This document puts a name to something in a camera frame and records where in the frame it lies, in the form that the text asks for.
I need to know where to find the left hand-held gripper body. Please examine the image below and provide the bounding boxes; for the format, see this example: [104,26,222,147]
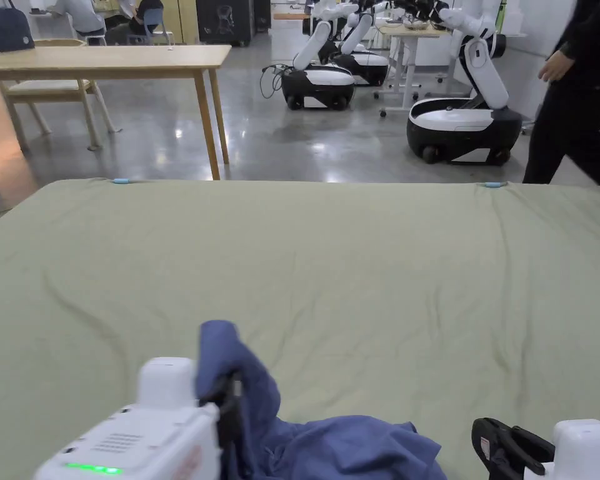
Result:
[32,356,243,480]

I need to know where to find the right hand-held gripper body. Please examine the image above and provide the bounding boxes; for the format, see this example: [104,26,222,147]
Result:
[509,419,600,480]

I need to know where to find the dark blue shirt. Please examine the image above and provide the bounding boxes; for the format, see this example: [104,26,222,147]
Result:
[196,319,449,480]

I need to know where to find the bed with pale green sheet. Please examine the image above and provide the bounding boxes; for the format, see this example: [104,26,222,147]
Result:
[0,178,600,480]

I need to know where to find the white and black wheeled robot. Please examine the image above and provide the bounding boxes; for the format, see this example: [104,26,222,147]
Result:
[406,0,525,166]
[332,0,392,89]
[279,0,356,111]

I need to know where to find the long wooden table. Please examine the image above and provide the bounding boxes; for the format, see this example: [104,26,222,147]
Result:
[0,44,233,181]

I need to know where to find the wooden chair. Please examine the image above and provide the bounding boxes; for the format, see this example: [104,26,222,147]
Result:
[0,38,117,151]

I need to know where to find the black cabinet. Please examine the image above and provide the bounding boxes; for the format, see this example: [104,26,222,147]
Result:
[195,0,256,49]

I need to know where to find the white desk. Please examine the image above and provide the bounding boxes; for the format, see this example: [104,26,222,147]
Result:
[377,24,477,120]

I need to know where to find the blue chair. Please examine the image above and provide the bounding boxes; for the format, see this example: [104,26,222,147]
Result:
[127,7,175,47]

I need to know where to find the dark blue bag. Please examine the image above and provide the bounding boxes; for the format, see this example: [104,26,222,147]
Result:
[0,0,36,56]

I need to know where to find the black cable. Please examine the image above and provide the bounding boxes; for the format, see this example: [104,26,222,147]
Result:
[259,62,287,101]

